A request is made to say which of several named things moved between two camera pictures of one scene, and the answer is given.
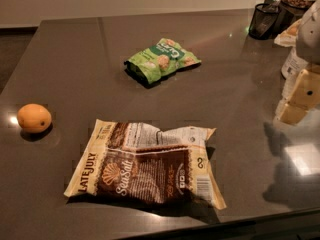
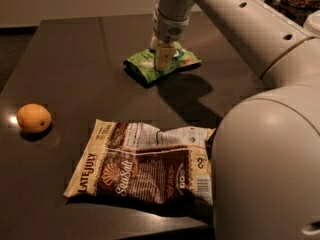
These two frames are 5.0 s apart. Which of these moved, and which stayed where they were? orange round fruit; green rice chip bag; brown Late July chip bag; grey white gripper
Moved: grey white gripper
Stayed: green rice chip bag; brown Late July chip bag; orange round fruit
